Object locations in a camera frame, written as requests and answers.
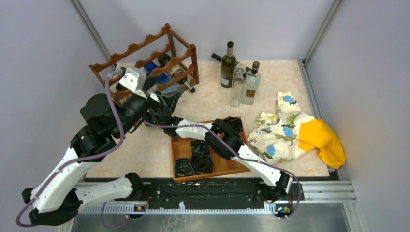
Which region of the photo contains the blue square glass bottle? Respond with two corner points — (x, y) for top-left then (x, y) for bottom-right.
(143, 62), (183, 97)

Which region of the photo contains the dark wine bottle beige label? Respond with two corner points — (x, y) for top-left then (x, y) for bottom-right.
(158, 54), (196, 93)

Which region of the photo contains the wooden compartment tray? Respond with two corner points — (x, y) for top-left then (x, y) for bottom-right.
(171, 137), (249, 182)

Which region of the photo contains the brown wooden wine rack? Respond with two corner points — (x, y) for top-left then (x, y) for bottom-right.
(89, 23), (200, 91)

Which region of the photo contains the dark green wine bottle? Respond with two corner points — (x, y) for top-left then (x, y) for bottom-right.
(116, 83), (129, 94)

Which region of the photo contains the clear glass bottle back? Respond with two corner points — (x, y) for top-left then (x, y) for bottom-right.
(230, 67), (246, 107)

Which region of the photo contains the dark wine bottle grey label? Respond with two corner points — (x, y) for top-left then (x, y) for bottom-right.
(220, 41), (236, 88)

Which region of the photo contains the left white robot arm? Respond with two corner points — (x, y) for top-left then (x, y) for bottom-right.
(22, 77), (182, 227)

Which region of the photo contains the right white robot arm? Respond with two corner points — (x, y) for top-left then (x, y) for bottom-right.
(145, 116), (293, 199)

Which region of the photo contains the lying green wine bottle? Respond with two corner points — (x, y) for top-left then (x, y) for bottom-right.
(211, 53), (251, 75)

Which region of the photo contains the rolled dark green tie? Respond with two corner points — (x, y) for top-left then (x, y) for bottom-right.
(174, 158), (193, 177)

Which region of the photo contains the rolled dark blue tie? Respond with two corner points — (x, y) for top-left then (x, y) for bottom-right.
(191, 155), (214, 175)

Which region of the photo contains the rolled tie orange pattern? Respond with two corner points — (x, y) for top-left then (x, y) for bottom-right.
(223, 116), (243, 132)

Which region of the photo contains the dinosaur print white cloth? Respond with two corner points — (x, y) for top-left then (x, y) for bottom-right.
(248, 91), (315, 164)

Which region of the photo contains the yellow cloth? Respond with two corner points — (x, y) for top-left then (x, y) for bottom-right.
(298, 119), (346, 169)

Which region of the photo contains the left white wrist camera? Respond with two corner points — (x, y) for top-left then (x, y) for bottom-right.
(119, 67), (147, 99)

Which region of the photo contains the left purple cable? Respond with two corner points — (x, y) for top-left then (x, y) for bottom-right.
(16, 71), (126, 230)

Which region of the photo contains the purple cable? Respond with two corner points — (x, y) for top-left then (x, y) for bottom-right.
(16, 71), (126, 230)
(144, 120), (303, 220)

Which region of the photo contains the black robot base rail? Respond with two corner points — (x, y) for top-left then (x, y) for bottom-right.
(81, 177), (357, 217)

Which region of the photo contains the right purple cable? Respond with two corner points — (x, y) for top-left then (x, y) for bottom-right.
(144, 120), (303, 220)

